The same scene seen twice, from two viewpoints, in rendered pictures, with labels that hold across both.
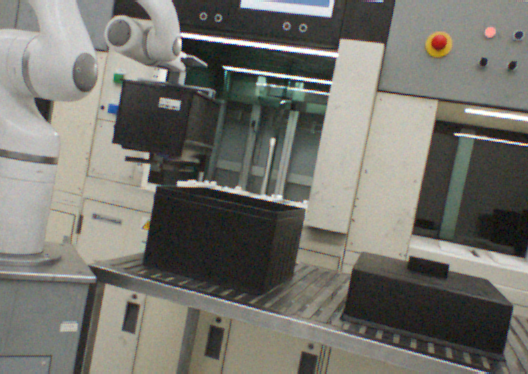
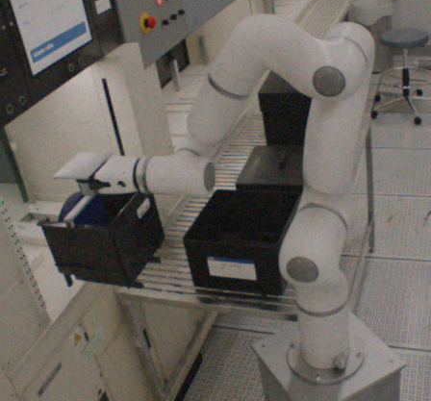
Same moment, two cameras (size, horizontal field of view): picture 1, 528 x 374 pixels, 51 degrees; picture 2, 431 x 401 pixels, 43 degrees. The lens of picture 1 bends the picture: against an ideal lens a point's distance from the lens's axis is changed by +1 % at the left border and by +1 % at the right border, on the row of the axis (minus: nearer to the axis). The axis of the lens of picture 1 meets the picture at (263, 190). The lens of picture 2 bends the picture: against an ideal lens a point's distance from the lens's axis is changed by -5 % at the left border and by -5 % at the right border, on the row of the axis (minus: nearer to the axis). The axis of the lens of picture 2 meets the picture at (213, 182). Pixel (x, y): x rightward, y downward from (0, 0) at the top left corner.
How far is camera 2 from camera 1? 1.97 m
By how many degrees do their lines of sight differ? 80
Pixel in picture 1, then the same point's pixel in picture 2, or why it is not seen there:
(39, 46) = (347, 213)
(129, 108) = (124, 245)
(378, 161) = not seen: hidden behind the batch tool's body
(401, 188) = (164, 134)
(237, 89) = not seen: outside the picture
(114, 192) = (40, 352)
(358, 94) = (141, 89)
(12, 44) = (341, 232)
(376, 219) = not seen: hidden behind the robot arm
